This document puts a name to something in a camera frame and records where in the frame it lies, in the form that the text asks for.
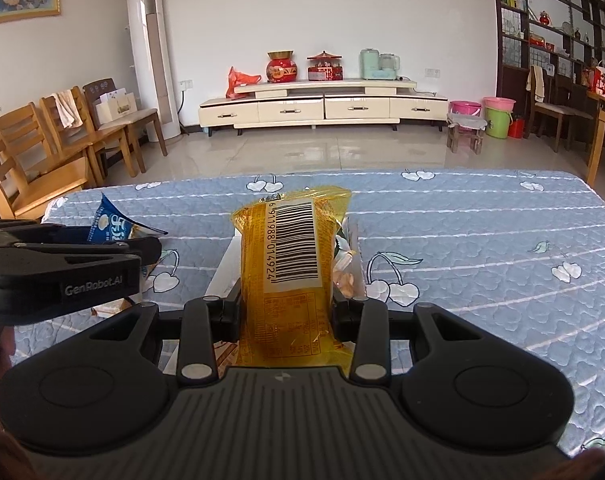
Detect green plastic bucket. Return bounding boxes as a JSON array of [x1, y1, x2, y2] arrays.
[[483, 97, 514, 140]]

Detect yellow-edged bun packet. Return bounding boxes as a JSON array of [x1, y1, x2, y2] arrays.
[[331, 217, 368, 302]]

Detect red round jar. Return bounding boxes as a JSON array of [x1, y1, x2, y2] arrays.
[[266, 50, 298, 84]]

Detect small wooden stool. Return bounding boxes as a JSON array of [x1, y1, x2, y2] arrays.
[[445, 112, 486, 155]]

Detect cream cloth on chair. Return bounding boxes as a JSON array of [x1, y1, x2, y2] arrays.
[[525, 65, 546, 104]]

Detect blue snack packet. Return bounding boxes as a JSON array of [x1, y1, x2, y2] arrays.
[[84, 192, 168, 246]]

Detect dark wooden display shelf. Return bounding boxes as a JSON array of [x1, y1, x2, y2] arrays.
[[489, 0, 605, 112]]

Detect white towel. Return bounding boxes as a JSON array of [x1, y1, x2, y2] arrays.
[[52, 88, 84, 130]]

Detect red carousel gift box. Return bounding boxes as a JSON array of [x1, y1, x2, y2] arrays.
[[307, 50, 344, 82]]

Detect mint green kitchen appliance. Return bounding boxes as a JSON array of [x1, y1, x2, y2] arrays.
[[359, 48, 402, 81]]

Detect dark wooden dining chair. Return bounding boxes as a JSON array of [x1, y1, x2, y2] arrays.
[[524, 63, 579, 154]]

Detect white tower air conditioner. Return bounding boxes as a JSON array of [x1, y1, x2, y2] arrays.
[[126, 0, 182, 140]]

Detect cream tv cabinet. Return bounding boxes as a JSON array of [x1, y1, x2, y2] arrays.
[[198, 77, 449, 136]]

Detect dark brown cushioned chair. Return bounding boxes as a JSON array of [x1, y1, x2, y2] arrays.
[[82, 78, 168, 161]]

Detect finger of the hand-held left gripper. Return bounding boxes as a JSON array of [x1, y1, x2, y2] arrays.
[[0, 236, 162, 272], [0, 218, 91, 247]]

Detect white box on chair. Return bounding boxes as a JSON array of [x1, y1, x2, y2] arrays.
[[94, 88, 140, 122]]

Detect light wooden chair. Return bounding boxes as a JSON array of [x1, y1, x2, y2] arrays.
[[0, 102, 104, 189], [39, 87, 146, 177], [0, 118, 91, 222]]

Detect yellow snack packet with barcode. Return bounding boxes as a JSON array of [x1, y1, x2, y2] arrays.
[[231, 185, 356, 369]]

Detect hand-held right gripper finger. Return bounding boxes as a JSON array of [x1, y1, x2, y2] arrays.
[[330, 291, 484, 384]]

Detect beige bread packet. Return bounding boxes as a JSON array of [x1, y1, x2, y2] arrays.
[[92, 299, 139, 319]]

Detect red plastic bag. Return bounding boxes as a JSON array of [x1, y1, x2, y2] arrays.
[[225, 65, 262, 100]]

